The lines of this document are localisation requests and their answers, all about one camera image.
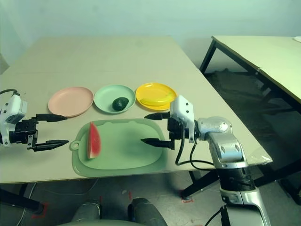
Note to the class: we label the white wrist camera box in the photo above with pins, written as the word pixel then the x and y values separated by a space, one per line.
pixel 13 109
pixel 183 110

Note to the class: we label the black table leg frame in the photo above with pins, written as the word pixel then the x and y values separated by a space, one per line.
pixel 18 199
pixel 202 182

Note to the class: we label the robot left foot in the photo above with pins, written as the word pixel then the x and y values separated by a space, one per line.
pixel 88 210

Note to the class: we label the yellow banana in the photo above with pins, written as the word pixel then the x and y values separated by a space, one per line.
pixel 155 101

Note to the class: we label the pink plate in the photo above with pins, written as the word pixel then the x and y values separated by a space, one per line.
pixel 70 101

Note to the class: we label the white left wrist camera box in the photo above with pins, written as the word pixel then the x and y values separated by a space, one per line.
pixel 13 109

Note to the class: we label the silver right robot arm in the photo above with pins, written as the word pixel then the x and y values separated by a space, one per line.
pixel 225 146

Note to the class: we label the red watermelon slice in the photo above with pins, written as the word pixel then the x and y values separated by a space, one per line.
pixel 94 143

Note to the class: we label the grey robot torso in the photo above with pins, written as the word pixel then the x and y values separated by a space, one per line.
pixel 94 223

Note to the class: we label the white object on side table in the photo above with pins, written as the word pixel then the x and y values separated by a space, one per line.
pixel 297 38

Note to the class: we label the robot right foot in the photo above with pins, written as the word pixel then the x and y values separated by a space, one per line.
pixel 145 212

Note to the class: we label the yellow plate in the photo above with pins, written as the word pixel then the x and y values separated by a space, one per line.
pixel 155 91

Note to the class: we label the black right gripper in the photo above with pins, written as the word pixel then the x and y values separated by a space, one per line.
pixel 175 128

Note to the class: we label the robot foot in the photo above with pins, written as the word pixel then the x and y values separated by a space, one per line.
pixel 145 212
pixel 88 210

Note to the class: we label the green silicone cutting mat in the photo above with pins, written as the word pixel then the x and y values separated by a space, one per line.
pixel 131 146

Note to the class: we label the red floor tape mark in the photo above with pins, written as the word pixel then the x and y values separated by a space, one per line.
pixel 40 213

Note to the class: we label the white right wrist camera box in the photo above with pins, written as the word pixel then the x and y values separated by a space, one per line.
pixel 183 110

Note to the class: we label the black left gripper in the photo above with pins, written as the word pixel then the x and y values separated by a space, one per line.
pixel 23 130

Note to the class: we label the clear plastic sheet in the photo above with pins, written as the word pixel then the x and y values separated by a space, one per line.
pixel 259 157

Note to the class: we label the dark green avocado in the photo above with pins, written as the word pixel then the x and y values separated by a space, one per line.
pixel 120 103

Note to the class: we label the green plate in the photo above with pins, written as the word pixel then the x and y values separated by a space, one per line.
pixel 104 99

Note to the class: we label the side table with black legs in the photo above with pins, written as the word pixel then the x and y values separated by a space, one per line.
pixel 263 54

